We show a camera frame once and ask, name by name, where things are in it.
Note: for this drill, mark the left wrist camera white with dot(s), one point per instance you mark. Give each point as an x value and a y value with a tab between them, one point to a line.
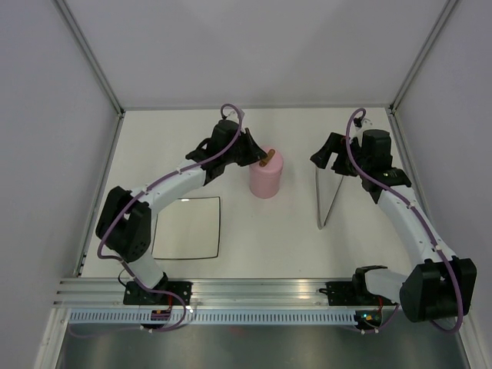
234	115

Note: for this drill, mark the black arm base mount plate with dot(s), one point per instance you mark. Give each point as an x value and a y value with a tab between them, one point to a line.
137	296

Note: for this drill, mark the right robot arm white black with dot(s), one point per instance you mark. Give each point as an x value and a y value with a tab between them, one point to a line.
441	284

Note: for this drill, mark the pink cylindrical lunch box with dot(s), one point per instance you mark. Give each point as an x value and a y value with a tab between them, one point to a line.
263	187

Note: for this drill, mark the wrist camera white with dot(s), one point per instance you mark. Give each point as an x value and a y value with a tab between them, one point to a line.
234	115
363	124

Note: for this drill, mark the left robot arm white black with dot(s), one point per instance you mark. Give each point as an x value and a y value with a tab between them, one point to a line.
126	222

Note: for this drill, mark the right aluminium frame post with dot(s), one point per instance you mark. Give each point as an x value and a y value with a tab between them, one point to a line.
437	28

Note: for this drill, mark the white slotted cable duct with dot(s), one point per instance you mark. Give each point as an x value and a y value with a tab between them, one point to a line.
210	317

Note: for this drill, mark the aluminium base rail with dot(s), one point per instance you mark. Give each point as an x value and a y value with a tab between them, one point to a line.
207	293

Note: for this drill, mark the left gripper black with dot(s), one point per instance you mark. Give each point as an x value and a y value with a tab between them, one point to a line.
254	153

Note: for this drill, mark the left aluminium frame post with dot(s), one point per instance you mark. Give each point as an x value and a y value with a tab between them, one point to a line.
81	41

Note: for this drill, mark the steel food tongs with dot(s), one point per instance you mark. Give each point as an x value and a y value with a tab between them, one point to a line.
327	186

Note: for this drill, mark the aluminium frame post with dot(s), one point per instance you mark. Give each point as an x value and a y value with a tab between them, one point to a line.
81	41
437	28

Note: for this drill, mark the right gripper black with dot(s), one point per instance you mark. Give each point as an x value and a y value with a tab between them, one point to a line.
335	143

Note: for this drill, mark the white square plate black rim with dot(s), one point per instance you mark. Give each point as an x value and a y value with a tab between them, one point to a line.
188	229

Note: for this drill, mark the pink lid with brown strap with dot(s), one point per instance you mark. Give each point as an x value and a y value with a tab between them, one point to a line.
271	166

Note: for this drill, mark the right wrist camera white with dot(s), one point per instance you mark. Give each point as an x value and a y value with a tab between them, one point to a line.
363	124

